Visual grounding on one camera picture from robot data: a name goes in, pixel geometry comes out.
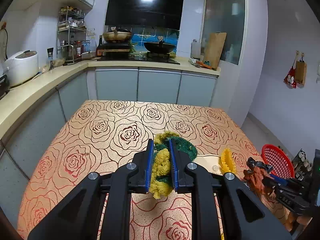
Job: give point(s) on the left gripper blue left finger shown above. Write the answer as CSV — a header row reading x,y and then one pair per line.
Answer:
x,y
149,152

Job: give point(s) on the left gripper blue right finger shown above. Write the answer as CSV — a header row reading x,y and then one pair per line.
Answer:
x,y
174,167

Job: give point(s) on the yellow green scrub cloth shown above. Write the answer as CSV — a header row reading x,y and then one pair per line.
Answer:
x,y
161,181

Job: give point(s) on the brown paper wrapper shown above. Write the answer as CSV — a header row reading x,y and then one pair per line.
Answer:
x,y
255,180

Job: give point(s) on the beige paper bowl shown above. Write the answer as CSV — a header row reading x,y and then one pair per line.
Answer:
x,y
210,162

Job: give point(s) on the black plastic bag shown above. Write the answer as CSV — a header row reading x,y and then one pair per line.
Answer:
x,y
251,163

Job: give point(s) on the grey kitchen base cabinets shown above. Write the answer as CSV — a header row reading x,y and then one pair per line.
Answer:
x,y
32,115

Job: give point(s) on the person's right hand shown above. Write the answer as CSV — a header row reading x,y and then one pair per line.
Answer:
x,y
301,220

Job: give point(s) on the red plastic mesh basket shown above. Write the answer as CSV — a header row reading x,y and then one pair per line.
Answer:
x,y
274,156

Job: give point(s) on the rose patterned tablecloth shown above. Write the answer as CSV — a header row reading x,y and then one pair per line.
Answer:
x,y
104,135

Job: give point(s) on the red hanging ornament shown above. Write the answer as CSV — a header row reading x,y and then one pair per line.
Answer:
x,y
289,80

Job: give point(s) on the brown hanging paper bag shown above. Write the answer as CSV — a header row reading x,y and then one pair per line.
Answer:
x,y
300,71

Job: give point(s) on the white plastic jug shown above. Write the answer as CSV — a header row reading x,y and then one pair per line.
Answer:
x,y
195,49

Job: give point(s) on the black wok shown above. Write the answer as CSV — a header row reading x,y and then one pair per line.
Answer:
x,y
159,47

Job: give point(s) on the black gas stove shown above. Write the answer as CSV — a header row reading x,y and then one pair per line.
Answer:
x,y
124,52

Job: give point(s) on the wooden cutting board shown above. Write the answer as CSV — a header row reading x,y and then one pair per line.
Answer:
x,y
213,49

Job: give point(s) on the covered frying pan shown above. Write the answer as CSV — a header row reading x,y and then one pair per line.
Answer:
x,y
117,35

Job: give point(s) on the metal spice rack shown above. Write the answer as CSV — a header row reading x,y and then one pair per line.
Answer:
x,y
71,34

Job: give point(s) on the black pepper grinder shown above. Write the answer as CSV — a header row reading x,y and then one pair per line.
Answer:
x,y
50,58

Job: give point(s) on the white rice cooker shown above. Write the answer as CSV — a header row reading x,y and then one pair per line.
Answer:
x,y
21,67

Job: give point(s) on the black range hood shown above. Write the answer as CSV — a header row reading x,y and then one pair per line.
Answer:
x,y
150,13

